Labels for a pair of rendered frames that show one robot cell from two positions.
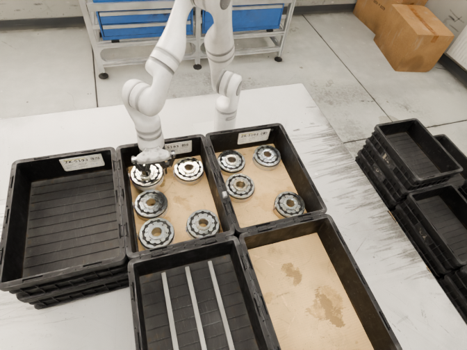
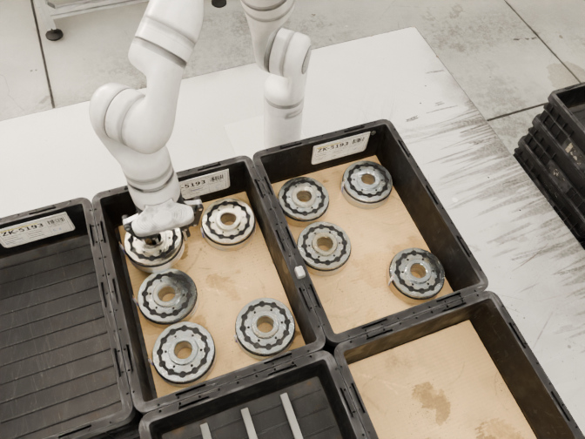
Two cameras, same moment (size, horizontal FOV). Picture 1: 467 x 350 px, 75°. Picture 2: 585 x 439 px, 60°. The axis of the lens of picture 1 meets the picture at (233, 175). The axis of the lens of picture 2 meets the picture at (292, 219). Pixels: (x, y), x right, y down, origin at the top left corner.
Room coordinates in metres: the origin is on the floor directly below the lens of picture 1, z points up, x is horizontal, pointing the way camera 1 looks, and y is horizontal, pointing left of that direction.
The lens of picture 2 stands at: (0.14, 0.04, 1.70)
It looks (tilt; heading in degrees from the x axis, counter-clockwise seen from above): 59 degrees down; 359
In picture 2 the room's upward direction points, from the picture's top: 6 degrees clockwise
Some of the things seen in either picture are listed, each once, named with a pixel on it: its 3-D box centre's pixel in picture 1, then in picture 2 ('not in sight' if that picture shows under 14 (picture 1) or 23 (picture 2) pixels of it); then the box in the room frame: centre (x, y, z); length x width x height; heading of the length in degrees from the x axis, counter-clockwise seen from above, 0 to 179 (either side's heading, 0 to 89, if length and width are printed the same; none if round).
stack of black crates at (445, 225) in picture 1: (434, 235); not in sight; (0.88, -1.13, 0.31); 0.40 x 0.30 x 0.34; 25
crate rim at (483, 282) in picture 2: (261, 171); (362, 219); (0.63, -0.09, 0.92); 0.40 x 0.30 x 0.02; 25
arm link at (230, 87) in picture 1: (228, 92); (285, 68); (0.96, 0.08, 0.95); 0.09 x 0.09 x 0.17; 74
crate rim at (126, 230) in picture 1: (171, 188); (201, 267); (0.50, 0.18, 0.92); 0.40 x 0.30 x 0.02; 25
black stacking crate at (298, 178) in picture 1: (258, 180); (358, 233); (0.63, -0.09, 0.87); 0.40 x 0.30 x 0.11; 25
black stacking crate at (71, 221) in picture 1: (71, 216); (27, 335); (0.38, 0.45, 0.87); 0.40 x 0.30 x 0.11; 25
